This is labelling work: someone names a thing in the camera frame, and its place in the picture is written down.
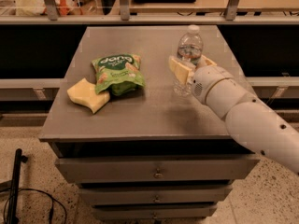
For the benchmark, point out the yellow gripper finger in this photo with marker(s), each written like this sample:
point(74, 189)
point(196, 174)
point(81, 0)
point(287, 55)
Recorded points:
point(205, 61)
point(182, 70)

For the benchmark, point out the bottom grey drawer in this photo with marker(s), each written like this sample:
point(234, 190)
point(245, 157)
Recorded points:
point(154, 211)

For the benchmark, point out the yellow sponge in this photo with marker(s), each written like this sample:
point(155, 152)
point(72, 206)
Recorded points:
point(83, 93)

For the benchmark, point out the top grey drawer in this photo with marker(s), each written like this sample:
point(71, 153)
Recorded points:
point(156, 168)

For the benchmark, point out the grey metal railing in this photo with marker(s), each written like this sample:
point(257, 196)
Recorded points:
point(129, 11)

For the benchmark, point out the clear plastic water bottle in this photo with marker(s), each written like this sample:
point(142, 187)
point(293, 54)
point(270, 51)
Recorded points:
point(190, 47)

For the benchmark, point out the black stand pole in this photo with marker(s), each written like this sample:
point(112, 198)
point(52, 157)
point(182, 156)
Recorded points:
point(14, 188)

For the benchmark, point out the middle grey drawer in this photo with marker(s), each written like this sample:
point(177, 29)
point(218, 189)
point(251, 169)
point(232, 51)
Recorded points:
point(151, 195)

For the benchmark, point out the grey drawer cabinet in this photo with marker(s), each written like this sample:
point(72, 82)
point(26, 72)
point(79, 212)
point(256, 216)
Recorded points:
point(148, 122)

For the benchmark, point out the grey drawer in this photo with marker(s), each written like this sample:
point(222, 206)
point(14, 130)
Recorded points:
point(154, 211)
point(156, 168)
point(151, 195)

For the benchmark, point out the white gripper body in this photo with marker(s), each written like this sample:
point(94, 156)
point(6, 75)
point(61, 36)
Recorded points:
point(206, 78)

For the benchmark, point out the green snack bag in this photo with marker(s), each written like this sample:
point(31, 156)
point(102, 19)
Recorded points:
point(118, 73)

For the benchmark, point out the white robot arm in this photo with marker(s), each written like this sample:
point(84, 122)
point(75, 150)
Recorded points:
point(248, 120)

